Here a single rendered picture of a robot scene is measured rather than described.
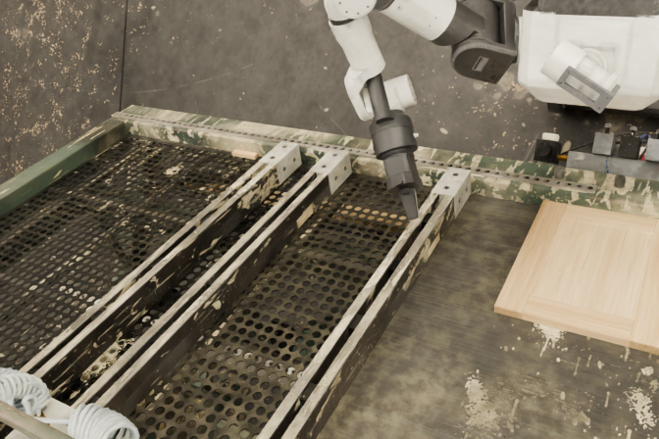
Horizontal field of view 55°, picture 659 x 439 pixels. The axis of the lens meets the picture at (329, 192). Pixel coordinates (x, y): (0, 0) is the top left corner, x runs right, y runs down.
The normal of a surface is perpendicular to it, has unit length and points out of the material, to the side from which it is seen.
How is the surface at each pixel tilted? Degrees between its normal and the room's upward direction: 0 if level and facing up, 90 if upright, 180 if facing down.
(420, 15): 52
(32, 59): 0
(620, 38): 23
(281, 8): 0
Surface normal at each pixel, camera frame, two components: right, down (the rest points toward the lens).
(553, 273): -0.13, -0.83
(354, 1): 0.08, 0.65
